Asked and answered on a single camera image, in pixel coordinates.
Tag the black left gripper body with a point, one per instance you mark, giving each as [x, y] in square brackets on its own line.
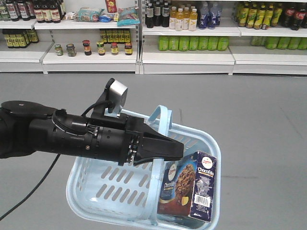
[121, 139]

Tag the yellow juice bottles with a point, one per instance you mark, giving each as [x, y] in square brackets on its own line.
[183, 18]

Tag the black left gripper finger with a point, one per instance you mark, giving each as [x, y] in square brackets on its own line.
[153, 145]

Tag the packaged snack bags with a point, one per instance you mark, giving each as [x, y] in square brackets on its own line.
[122, 16]

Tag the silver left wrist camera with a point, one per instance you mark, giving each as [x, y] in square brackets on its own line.
[115, 92]

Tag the white supermarket shelving unit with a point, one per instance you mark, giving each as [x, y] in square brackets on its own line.
[59, 50]

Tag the green drink bottles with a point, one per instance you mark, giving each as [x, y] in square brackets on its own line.
[193, 43]

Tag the light blue plastic basket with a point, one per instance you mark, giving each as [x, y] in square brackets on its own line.
[128, 195]

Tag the blue chocolate cookie box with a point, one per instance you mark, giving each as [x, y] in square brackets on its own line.
[187, 188]

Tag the cola bottles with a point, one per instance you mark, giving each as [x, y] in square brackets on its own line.
[293, 15]

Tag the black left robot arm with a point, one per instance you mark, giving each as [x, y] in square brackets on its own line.
[27, 127]

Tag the dark sauce bottles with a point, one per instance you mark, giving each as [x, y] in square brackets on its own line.
[43, 11]

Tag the blue drink bottles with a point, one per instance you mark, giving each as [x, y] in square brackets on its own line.
[209, 17]

